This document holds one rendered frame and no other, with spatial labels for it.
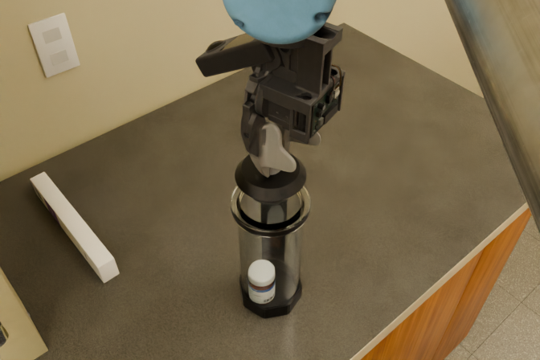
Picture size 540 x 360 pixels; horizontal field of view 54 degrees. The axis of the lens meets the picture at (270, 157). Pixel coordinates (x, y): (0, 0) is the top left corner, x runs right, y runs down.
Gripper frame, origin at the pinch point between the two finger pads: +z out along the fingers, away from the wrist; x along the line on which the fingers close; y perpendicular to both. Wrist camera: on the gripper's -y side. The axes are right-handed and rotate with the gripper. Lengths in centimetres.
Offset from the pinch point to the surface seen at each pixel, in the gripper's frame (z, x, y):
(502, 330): 124, 81, 42
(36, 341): 26.4, -28.2, -21.4
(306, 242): 30.3, 11.7, -0.1
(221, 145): 30.5, 22.8, -28.4
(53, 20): 3, 10, -55
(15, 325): 20.5, -29.2, -21.7
